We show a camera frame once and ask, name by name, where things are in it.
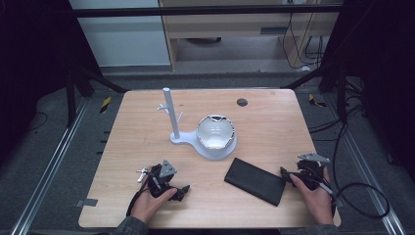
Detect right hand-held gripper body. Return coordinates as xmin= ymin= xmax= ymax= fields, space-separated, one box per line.
xmin=293 ymin=152 xmax=331 ymax=191

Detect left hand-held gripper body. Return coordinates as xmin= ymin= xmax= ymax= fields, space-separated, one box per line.
xmin=146 ymin=159 xmax=179 ymax=199

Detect black rectangular case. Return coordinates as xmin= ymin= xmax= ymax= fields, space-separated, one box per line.
xmin=223 ymin=157 xmax=288 ymax=208

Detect person's left hand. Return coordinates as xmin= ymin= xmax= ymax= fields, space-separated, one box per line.
xmin=129 ymin=188 xmax=179 ymax=225

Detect person's right hand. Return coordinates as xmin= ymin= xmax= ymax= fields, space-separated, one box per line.
xmin=289 ymin=167 xmax=335 ymax=226

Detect white stand with pole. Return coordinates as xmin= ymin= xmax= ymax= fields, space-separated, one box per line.
xmin=157 ymin=86 xmax=239 ymax=162

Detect yellow black striped tape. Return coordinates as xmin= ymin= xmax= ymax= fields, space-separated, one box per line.
xmin=99 ymin=95 xmax=113 ymax=115
xmin=307 ymin=93 xmax=327 ymax=109

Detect black metal stand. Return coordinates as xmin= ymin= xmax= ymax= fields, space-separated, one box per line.
xmin=281 ymin=63 xmax=349 ymax=123
xmin=64 ymin=64 xmax=130 ymax=129

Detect white cabinet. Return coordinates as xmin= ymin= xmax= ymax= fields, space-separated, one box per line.
xmin=69 ymin=0 xmax=172 ymax=69

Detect wooden cabinet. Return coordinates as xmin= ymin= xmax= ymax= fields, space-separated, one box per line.
xmin=158 ymin=0 xmax=341 ymax=71

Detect black horizontal bar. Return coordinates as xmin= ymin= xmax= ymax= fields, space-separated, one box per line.
xmin=69 ymin=4 xmax=345 ymax=19

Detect white cable plug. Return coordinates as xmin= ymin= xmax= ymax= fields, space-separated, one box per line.
xmin=136 ymin=166 xmax=150 ymax=183

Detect grey cable plug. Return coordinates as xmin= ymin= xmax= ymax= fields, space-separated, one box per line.
xmin=317 ymin=181 xmax=334 ymax=196

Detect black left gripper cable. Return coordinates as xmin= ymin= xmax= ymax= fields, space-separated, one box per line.
xmin=125 ymin=175 xmax=152 ymax=217

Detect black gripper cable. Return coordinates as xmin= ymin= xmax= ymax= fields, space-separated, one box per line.
xmin=332 ymin=120 xmax=392 ymax=220
xmin=125 ymin=175 xmax=152 ymax=217

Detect aluminium floor rail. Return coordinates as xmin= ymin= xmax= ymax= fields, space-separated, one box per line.
xmin=10 ymin=97 xmax=90 ymax=235
xmin=325 ymin=94 xmax=408 ymax=235

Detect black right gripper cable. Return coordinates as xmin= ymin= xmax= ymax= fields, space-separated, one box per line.
xmin=332 ymin=120 xmax=392 ymax=220

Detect black background cables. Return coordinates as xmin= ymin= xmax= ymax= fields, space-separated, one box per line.
xmin=281 ymin=12 xmax=328 ymax=71

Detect thin black floor cable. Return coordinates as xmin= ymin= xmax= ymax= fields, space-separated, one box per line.
xmin=26 ymin=111 xmax=49 ymax=132

